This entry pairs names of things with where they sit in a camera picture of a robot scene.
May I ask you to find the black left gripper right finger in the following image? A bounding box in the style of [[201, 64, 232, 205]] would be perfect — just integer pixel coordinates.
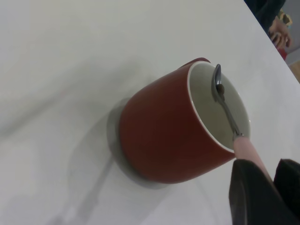
[[273, 158, 300, 216]]

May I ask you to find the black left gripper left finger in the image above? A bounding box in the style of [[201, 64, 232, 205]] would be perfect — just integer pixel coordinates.
[[229, 158, 300, 225]]

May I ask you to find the pink handled metal spoon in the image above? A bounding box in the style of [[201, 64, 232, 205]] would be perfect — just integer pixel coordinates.
[[211, 63, 275, 186]]

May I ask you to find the red ceramic mug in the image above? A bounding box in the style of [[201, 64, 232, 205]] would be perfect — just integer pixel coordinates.
[[119, 57, 251, 185]]

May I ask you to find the bystander bare hand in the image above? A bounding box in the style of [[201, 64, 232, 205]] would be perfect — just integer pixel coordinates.
[[269, 18, 293, 49]]

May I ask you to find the bystander dark sleeve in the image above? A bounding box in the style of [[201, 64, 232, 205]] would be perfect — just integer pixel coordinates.
[[243, 0, 287, 32]]

